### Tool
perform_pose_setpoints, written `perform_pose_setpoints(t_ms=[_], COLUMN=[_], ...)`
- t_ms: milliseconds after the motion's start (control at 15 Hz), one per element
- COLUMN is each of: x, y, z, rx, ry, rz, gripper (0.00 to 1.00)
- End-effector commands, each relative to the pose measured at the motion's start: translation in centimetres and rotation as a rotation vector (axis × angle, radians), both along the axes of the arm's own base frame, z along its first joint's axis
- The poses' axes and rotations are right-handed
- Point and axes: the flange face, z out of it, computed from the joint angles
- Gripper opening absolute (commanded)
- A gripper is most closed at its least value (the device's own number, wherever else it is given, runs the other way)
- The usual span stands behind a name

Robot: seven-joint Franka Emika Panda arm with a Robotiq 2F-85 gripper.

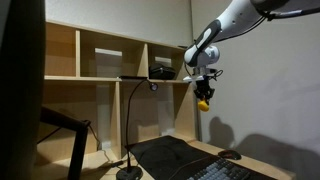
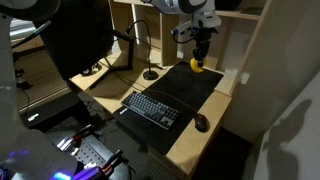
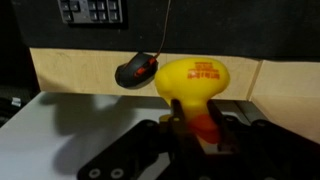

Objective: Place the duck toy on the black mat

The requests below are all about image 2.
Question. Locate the yellow rubber duck toy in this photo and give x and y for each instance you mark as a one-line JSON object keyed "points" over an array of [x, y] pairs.
{"points": [[195, 66]]}

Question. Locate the black desk mat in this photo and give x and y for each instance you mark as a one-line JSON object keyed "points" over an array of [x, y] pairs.
{"points": [[181, 89]]}

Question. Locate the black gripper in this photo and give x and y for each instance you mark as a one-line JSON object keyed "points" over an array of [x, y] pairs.
{"points": [[202, 44]]}

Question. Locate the black monitor stand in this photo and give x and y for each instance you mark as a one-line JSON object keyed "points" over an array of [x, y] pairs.
{"points": [[113, 62]]}

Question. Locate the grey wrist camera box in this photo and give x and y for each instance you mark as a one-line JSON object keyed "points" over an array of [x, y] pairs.
{"points": [[192, 31]]}

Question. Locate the wooden desk shelf unit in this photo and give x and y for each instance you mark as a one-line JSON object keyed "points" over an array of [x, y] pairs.
{"points": [[229, 50]]}

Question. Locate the dark mechanical keyboard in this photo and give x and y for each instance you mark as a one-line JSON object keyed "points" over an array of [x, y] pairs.
{"points": [[151, 109]]}

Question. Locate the red black clamp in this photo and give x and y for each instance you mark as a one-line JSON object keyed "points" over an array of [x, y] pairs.
{"points": [[112, 163], [85, 131]]}

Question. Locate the black computer mouse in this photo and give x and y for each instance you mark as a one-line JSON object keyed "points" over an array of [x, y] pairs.
{"points": [[201, 123]]}

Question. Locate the black computer monitor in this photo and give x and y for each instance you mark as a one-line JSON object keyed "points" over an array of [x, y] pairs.
{"points": [[80, 34]]}

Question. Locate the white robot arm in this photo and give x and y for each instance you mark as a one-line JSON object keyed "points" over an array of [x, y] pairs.
{"points": [[26, 152]]}

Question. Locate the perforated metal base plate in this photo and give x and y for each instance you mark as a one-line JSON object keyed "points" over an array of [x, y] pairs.
{"points": [[88, 152]]}

